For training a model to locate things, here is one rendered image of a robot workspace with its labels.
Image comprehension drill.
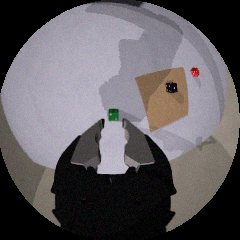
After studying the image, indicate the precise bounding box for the black die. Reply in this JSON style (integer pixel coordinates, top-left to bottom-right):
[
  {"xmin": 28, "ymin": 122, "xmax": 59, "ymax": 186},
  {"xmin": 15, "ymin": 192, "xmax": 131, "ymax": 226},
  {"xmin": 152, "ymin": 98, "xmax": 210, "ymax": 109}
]
[{"xmin": 166, "ymin": 82, "xmax": 178, "ymax": 93}]

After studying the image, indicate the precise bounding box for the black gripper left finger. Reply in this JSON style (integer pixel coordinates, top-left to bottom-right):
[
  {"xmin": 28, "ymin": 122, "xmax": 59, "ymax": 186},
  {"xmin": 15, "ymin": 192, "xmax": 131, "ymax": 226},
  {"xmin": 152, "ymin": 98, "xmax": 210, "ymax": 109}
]
[{"xmin": 51, "ymin": 118, "xmax": 105, "ymax": 194}]

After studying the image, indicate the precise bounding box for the green die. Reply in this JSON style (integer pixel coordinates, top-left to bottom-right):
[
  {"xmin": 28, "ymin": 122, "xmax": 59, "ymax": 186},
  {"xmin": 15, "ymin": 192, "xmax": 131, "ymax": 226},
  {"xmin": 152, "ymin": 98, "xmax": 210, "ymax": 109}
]
[{"xmin": 108, "ymin": 109, "xmax": 119, "ymax": 121}]

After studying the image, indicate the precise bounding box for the red die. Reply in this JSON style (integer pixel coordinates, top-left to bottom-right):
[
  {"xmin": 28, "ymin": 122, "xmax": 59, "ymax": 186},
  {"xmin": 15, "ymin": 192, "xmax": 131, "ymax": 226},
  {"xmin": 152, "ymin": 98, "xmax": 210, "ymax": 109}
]
[{"xmin": 190, "ymin": 68, "xmax": 200, "ymax": 77}]

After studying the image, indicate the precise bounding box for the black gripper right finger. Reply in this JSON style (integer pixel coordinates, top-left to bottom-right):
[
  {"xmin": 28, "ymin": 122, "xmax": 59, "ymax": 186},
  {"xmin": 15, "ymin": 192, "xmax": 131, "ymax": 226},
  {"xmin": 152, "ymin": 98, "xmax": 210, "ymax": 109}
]
[{"xmin": 123, "ymin": 118, "xmax": 177, "ymax": 196}]

